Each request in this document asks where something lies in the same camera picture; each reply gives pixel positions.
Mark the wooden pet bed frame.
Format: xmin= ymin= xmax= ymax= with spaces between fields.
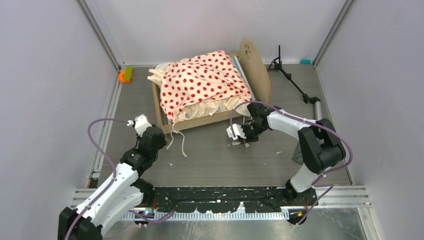
xmin=152 ymin=38 xmax=272 ymax=133

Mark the teal small block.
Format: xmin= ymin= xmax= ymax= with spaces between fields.
xmin=299 ymin=59 xmax=312 ymax=65

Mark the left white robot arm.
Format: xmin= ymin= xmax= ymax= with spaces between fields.
xmin=57 ymin=114 xmax=167 ymax=240

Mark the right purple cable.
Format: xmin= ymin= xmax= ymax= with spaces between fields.
xmin=228 ymin=102 xmax=362 ymax=216

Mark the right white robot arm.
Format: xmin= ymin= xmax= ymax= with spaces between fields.
xmin=226 ymin=100 xmax=348 ymax=205

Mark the orange green toy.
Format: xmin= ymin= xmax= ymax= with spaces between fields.
xmin=118 ymin=66 xmax=133 ymax=84

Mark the strawberry print ruffled blanket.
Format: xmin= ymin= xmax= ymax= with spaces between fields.
xmin=147 ymin=50 xmax=253 ymax=125

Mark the black tripod stand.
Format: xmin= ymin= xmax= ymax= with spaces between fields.
xmin=268 ymin=46 xmax=330 ymax=118

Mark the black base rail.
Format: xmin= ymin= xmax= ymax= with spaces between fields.
xmin=69 ymin=185 xmax=372 ymax=223

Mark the purple cable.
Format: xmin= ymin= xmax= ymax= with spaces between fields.
xmin=72 ymin=118 xmax=137 ymax=240
xmin=228 ymin=102 xmax=362 ymax=216

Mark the blue striped mattress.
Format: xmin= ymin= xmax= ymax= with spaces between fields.
xmin=231 ymin=56 xmax=252 ymax=90

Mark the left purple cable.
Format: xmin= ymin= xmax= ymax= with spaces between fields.
xmin=72 ymin=118 xmax=137 ymax=240

